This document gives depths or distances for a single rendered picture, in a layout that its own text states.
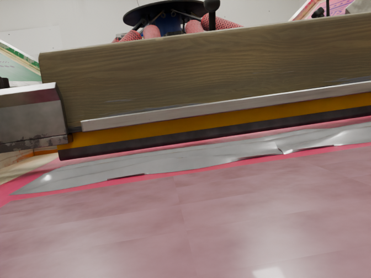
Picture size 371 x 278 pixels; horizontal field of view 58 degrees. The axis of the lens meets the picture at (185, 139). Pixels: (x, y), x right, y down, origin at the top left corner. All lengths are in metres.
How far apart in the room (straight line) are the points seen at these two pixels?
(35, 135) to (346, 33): 0.30
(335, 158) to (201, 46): 0.16
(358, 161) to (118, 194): 0.13
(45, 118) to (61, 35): 4.40
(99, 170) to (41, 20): 4.58
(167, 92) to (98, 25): 4.34
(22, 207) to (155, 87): 0.16
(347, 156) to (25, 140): 0.25
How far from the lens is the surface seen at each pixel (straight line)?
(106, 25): 4.61
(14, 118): 0.31
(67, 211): 0.17
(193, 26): 0.99
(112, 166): 0.24
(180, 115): 0.29
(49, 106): 0.31
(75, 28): 4.67
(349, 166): 0.18
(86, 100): 0.31
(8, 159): 0.43
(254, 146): 0.24
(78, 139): 0.32
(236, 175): 0.18
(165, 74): 0.31
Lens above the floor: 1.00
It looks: 6 degrees down
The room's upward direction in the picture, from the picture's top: 8 degrees counter-clockwise
